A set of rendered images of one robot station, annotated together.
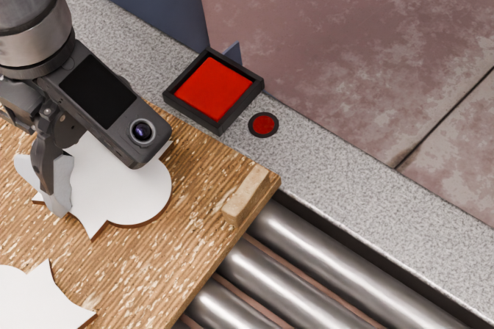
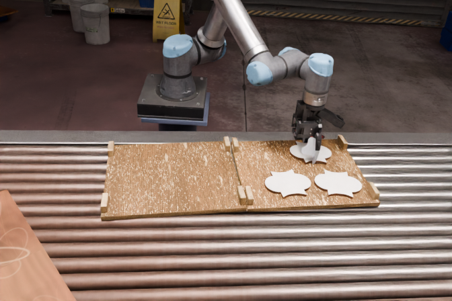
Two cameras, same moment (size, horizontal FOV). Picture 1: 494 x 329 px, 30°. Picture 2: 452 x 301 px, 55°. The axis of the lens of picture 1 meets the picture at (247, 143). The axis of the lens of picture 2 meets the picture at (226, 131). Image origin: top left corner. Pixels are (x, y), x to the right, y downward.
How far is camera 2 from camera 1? 1.31 m
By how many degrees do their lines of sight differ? 44
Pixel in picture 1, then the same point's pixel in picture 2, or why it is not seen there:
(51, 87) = (323, 111)
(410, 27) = not seen: hidden behind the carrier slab
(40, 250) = (318, 171)
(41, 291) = (331, 174)
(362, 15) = not seen: hidden behind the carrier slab
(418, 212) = (365, 136)
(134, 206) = (325, 153)
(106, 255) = (331, 164)
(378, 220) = (362, 140)
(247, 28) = not seen: hidden behind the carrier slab
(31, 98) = (313, 121)
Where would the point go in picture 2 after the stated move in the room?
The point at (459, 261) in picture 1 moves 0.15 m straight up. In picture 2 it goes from (382, 138) to (392, 104)
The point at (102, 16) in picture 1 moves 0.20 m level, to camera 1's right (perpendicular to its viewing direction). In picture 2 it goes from (257, 134) to (286, 115)
